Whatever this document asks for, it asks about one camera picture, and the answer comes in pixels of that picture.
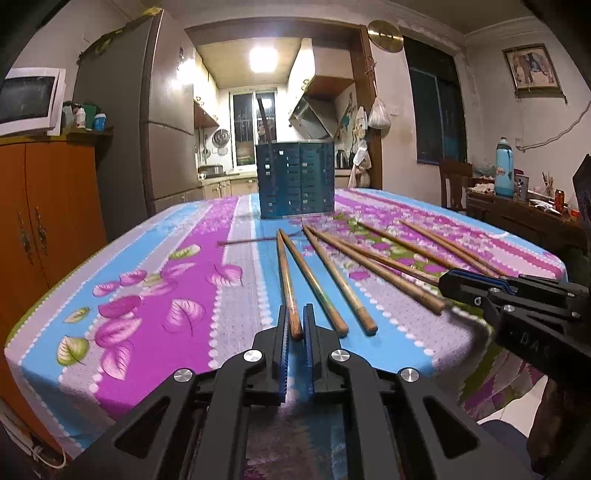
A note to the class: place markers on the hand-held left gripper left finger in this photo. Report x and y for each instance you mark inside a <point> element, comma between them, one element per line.
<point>282,355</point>

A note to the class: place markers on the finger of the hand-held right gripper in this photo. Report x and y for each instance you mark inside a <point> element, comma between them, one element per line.
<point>466,293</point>
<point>480,279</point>

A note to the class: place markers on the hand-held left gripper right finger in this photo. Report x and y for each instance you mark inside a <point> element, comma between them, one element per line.
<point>308,355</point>

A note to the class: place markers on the wooden chopstick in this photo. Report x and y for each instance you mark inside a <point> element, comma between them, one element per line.
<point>314,281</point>
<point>397,251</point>
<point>383,274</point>
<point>450,248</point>
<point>339,281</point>
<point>288,286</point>

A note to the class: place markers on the thin dark chopstick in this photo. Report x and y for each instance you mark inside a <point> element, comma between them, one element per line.
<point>249,241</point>
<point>264,120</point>

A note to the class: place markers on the blue perforated utensil holder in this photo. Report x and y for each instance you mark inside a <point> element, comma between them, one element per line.
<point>295,180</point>

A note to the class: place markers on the person's right hand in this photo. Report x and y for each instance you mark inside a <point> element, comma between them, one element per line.
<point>561,424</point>

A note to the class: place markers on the red can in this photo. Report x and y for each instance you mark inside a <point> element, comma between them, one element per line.
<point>560,197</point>

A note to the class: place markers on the white printed mug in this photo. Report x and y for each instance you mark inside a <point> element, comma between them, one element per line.
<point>521,185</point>

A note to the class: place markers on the dark wooden side table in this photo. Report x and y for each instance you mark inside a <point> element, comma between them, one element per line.
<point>521,217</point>

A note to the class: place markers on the blue water bottle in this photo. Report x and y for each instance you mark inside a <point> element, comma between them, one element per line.
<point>504,170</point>

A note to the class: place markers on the wooden chair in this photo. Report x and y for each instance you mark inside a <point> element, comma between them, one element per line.
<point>455,180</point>

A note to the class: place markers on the framed elephant picture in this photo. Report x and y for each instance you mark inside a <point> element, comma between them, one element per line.
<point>533,69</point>

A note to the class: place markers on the floral striped tablecloth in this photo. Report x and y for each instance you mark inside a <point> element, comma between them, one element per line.
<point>161,277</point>

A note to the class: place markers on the dark blue cloth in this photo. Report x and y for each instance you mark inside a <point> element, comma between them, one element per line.
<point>505,450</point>

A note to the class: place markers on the hanging cloths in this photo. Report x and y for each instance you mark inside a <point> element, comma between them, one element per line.
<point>360,166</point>

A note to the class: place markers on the dark window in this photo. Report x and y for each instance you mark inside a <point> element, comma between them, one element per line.
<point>434,101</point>

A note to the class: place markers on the kitchen counter with cabinets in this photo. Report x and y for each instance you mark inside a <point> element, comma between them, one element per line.
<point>231,187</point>

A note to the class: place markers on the electric kettle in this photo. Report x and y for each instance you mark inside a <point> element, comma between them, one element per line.
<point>342,159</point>

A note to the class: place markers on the white hanging plastic bag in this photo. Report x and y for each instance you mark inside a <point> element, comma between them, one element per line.
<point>378,115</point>

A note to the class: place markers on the round metal strainer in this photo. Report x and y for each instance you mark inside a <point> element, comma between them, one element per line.
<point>221,138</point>

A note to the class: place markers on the kitchen window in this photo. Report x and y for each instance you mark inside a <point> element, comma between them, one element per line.
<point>244,129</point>

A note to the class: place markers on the brown refrigerator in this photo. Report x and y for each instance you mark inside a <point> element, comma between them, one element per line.
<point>171,152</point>

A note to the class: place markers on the metal range hood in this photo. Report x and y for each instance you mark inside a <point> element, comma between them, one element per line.
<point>309,117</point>

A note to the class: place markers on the orange wooden cabinet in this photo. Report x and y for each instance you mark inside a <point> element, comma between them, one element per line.
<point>60,203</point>

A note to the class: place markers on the upper kitchen cabinets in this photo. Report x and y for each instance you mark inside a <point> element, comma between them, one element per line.
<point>205,92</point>

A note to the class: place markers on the ceiling light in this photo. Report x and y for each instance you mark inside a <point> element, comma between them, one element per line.
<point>263,59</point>

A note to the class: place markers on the green box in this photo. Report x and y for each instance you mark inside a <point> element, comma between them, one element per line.
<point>91,110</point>

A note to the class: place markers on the white bottle with red label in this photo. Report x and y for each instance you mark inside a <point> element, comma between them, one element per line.
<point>80,118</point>

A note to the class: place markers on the green bundle on refrigerator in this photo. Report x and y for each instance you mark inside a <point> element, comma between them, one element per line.
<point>106,44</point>

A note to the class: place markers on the white microwave oven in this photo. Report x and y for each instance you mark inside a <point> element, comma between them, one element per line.
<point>27,99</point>

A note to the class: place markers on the round gold wall clock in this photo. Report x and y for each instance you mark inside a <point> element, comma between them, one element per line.
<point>384,35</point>

